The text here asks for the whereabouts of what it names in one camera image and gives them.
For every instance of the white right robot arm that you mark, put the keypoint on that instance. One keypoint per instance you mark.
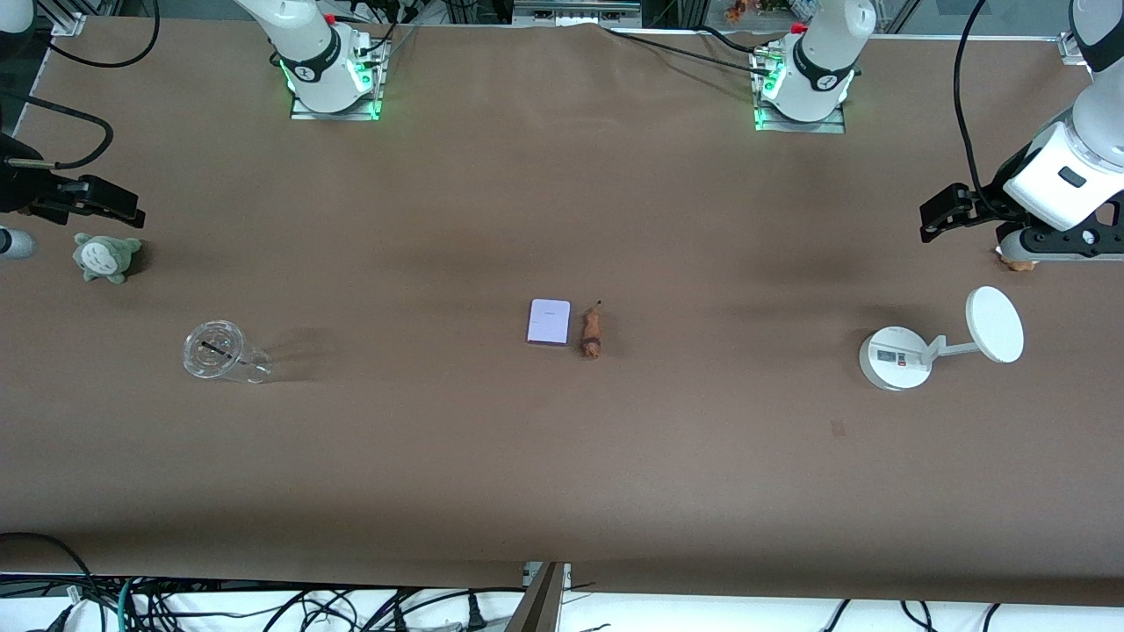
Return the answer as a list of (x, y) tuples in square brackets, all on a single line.
[(307, 44)]

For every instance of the small brown plush toy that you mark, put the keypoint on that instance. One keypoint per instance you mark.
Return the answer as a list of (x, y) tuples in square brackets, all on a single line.
[(1019, 262)]

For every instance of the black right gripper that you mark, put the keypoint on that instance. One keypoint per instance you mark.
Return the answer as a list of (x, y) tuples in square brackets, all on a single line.
[(19, 191)]

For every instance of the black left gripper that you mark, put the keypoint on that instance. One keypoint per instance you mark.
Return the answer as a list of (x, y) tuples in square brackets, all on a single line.
[(998, 195)]

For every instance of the brown table frame bracket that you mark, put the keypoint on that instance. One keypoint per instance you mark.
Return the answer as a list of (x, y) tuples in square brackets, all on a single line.
[(540, 601)]

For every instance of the grey green plush toy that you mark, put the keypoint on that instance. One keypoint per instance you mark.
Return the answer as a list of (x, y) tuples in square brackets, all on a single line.
[(105, 256)]

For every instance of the white round desk lamp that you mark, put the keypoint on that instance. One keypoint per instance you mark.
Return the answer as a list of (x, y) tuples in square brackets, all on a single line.
[(897, 358)]

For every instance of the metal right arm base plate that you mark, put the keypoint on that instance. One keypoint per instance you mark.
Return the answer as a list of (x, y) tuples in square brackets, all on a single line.
[(373, 104)]

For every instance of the clear plastic cup with straw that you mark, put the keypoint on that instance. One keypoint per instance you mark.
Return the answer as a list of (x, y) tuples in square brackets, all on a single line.
[(219, 353)]

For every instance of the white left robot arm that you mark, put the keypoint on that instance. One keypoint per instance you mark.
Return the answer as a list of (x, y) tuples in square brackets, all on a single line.
[(821, 61)]

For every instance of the brown lion statue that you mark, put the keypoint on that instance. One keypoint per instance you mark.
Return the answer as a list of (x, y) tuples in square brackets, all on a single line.
[(592, 335)]

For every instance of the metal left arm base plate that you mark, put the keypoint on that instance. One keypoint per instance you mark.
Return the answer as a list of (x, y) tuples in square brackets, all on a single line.
[(834, 125)]

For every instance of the small lilac card box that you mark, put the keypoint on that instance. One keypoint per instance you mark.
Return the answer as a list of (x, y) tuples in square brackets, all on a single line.
[(549, 322)]

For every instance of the black power plug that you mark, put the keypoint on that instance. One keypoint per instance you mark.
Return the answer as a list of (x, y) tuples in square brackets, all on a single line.
[(475, 613)]

